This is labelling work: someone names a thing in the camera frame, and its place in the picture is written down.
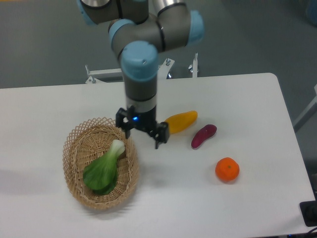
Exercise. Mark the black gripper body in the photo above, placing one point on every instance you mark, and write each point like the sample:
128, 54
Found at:
145, 122

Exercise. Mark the black device at table edge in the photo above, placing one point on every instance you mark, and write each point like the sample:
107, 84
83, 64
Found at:
309, 213

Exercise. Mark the orange tangerine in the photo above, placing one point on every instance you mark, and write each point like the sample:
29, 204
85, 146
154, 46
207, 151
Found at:
227, 169

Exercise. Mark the purple sweet potato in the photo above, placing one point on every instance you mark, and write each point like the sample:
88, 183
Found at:
202, 135

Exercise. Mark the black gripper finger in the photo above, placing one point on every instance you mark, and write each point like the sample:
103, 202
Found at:
160, 133
122, 121

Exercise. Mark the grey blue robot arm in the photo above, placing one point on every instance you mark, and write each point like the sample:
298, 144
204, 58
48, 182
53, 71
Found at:
136, 38

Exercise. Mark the white frame at right edge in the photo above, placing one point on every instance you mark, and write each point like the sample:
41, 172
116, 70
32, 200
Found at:
306, 113

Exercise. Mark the woven wicker basket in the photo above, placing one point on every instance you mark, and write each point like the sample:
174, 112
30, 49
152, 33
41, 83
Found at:
87, 142

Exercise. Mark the green bok choy vegetable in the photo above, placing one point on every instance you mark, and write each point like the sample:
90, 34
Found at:
101, 175

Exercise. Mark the yellow mango fruit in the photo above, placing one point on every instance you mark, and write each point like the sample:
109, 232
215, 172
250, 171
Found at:
180, 122

